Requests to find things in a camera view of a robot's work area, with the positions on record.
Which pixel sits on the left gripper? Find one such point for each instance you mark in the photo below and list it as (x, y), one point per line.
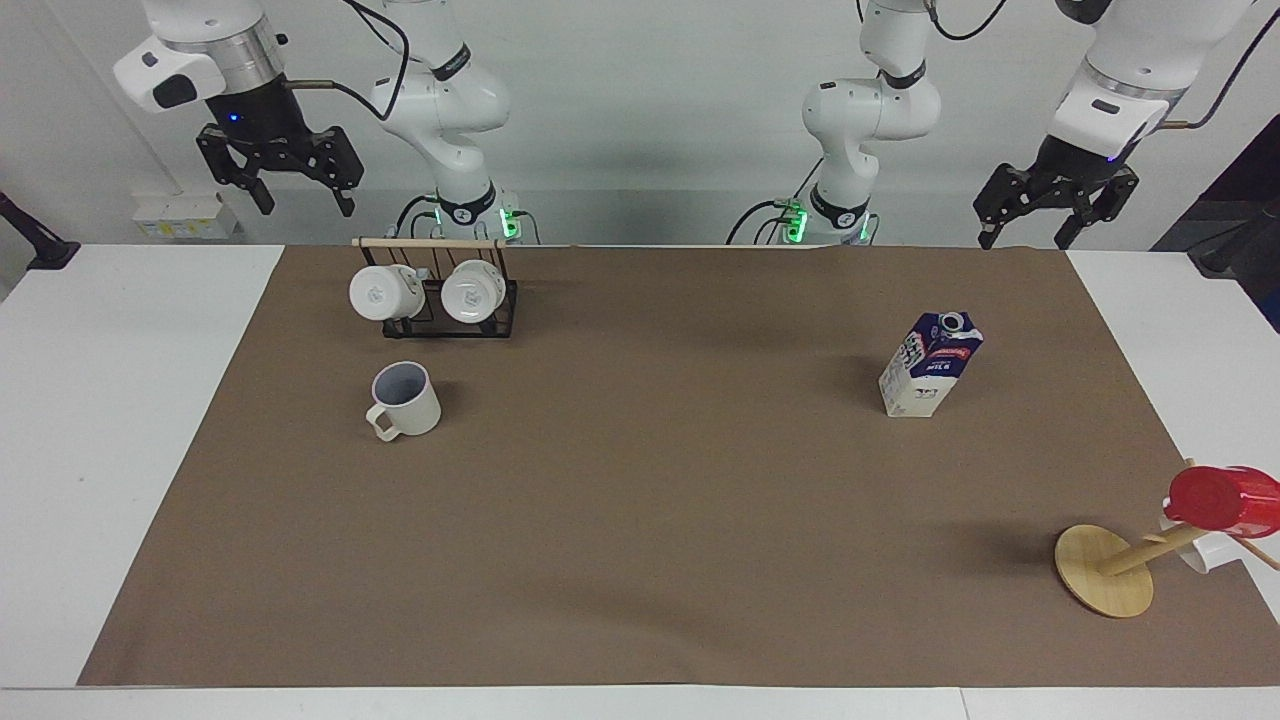
(1082, 165)

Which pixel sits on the black stand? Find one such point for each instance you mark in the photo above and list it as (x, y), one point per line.
(35, 245)
(1235, 230)

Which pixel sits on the blue white milk carton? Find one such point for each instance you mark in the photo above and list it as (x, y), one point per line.
(925, 375)

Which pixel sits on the white mug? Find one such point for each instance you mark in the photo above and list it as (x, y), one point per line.
(380, 293)
(470, 293)

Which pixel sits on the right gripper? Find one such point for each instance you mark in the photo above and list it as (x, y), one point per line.
(258, 112)

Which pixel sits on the wooden mug tree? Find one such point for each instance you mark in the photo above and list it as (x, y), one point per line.
(1105, 570)

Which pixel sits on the white cup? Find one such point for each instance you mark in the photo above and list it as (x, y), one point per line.
(1205, 552)

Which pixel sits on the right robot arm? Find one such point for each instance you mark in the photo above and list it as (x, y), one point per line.
(455, 100)

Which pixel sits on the red cup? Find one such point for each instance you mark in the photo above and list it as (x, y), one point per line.
(1225, 500)

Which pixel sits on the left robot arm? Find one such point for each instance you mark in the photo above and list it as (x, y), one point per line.
(865, 110)

